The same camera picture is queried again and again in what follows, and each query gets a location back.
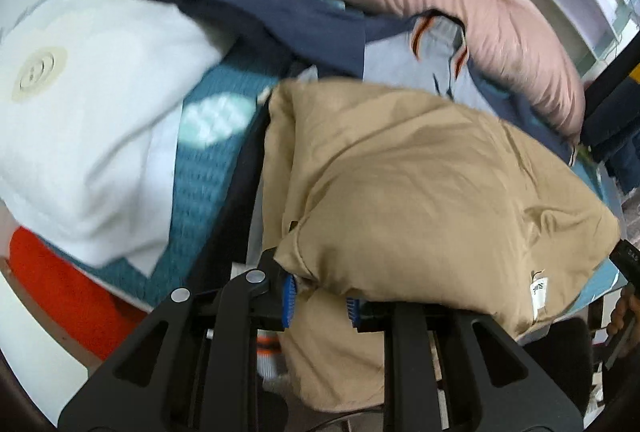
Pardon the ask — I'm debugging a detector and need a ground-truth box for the tan bomber jacket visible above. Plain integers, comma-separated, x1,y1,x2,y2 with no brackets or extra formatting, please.
262,78,620,412

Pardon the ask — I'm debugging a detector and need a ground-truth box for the person's right hand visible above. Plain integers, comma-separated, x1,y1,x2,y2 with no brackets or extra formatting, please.
606,285,639,336

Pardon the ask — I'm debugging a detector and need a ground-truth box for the white jacket label tag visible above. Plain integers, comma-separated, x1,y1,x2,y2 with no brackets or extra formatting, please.
529,277,548,320

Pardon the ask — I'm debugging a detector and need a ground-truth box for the orange red cloth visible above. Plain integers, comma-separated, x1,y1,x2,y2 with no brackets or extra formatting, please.
9,228,146,360

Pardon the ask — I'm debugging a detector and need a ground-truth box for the teal quilted bedspread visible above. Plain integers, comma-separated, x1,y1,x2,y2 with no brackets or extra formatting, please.
46,40,286,307

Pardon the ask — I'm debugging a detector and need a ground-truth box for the light grey striped-trim garment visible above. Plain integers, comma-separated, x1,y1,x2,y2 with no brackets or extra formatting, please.
359,14,502,115

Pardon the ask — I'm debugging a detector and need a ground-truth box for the white pillow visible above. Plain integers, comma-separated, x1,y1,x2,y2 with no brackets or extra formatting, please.
1,0,234,275

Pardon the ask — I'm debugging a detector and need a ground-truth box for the navy blue garment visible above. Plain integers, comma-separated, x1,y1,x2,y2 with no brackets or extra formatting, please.
131,0,582,163

